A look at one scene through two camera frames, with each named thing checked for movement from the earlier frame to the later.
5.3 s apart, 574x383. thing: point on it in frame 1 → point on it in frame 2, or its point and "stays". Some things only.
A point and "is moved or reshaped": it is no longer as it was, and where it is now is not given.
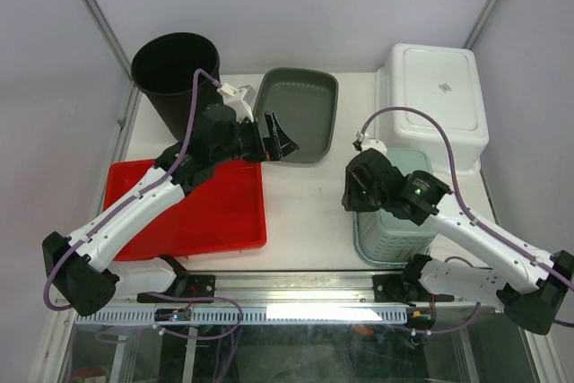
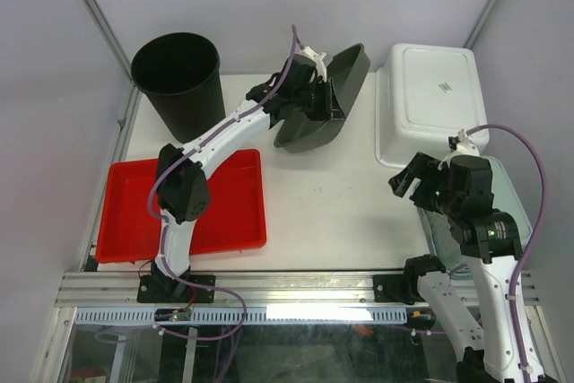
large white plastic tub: x=445 y=82 stays
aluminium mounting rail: x=294 y=286 stays
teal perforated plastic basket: x=385 y=240 → x=446 y=248
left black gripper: x=284 y=146 → x=332 y=108
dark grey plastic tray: x=305 y=102 is moved or reshaped
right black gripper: x=350 y=198 → x=423 y=167
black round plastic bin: x=163 y=67 stays
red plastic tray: x=225 y=213 stays
